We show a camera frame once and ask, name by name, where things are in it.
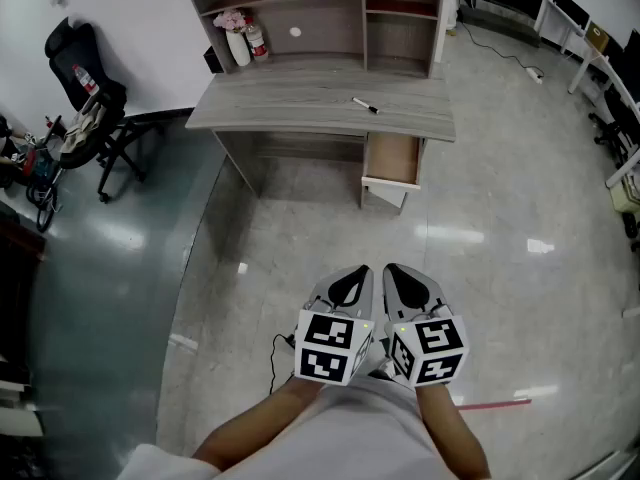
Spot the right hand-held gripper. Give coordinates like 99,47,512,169
382,262,471,389

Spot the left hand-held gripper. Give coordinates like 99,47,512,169
292,265,376,386

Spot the wooden drawer with white front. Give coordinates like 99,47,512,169
360,132,425,193

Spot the person's right forearm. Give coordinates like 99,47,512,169
415,382,494,480

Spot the person's left forearm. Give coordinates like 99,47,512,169
192,378,326,474

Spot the grey wooden desk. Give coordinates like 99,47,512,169
184,60,457,214

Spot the black office chair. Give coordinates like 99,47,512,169
43,16,149,204

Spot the red floor tape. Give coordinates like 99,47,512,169
457,398,532,412

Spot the person's white shirt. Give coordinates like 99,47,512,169
117,375,459,480

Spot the clear bottle with red label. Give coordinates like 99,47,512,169
243,16,270,63

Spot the grey wooden shelf hutch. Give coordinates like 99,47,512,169
177,0,449,80

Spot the white ceramic vase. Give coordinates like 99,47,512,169
225,27,252,68

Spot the black swivel chair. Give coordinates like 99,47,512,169
588,85,635,162

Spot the black box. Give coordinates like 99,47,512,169
202,46,225,74

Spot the pink flower bunch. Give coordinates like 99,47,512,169
213,10,247,33

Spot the long white table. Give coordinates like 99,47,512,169
567,32,640,189

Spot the beige cloth bag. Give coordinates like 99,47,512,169
59,98,109,155

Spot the yellow cardboard box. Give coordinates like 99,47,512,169
585,21,610,52

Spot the black monitor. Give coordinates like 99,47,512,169
553,0,591,30

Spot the dark wooden cabinet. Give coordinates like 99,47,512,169
0,217,47,369

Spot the small clear bottle red label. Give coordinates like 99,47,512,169
73,64,100,97

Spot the stack of papers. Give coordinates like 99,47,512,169
0,362,46,439

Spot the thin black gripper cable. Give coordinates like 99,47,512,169
269,333,297,395

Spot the black power cable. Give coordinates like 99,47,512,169
457,20,531,72

